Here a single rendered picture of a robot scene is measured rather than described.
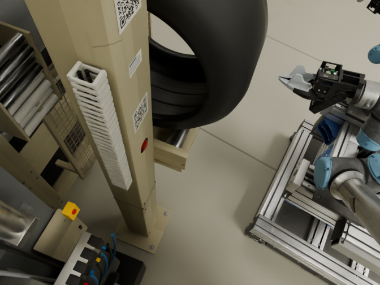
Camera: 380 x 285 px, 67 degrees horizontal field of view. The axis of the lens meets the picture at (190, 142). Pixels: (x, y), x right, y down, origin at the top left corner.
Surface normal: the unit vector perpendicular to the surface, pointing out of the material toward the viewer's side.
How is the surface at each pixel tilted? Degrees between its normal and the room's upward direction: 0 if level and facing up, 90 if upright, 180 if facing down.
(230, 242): 0
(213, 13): 55
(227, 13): 45
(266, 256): 0
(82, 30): 90
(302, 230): 0
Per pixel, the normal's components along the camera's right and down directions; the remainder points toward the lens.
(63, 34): -0.35, 0.81
